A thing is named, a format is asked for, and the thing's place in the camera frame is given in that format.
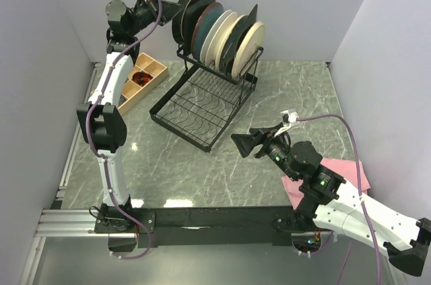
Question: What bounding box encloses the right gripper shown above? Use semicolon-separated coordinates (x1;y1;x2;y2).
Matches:
230;122;299;181

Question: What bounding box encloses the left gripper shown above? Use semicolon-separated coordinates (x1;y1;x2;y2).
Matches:
129;0;185;36

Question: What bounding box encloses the round red rimmed plate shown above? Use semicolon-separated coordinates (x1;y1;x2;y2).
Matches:
172;0;199;44

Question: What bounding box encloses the black square floral plate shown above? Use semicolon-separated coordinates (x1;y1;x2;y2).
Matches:
183;0;216;56

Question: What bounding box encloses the teal brown rimmed plate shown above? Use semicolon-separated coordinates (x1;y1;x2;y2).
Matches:
191;2;224;61

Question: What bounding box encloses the white fluted plate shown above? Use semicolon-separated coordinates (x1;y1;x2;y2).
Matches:
199;9;233;63

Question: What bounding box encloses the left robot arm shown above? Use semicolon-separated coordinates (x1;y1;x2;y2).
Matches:
76;0;184;232

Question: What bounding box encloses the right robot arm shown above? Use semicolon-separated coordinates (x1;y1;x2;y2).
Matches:
231;127;430;277

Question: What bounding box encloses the wooden compartment tray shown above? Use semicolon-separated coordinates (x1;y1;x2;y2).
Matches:
90;52;170;116

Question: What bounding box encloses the cream round plate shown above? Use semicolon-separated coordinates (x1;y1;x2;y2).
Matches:
215;11;238;71

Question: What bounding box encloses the black base bar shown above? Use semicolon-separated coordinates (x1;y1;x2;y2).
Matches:
94;205;334;254

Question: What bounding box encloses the beige front plate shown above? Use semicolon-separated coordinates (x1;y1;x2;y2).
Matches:
231;21;266;79

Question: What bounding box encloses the pink cloth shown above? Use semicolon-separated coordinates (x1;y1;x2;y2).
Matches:
281;158;371;210

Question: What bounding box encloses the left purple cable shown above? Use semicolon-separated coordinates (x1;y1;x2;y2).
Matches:
86;0;162;261

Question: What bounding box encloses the purple cable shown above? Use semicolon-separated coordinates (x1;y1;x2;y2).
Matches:
86;0;162;261
298;113;383;285

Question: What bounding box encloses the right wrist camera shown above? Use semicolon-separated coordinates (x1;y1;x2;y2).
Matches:
275;108;300;136

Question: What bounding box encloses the black wire dish rack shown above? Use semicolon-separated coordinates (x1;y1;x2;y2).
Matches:
150;45;263;153

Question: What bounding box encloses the red black cable bundle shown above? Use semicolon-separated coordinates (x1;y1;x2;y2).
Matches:
131;71;153;86

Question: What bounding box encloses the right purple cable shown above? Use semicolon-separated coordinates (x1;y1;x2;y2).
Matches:
298;113;383;285

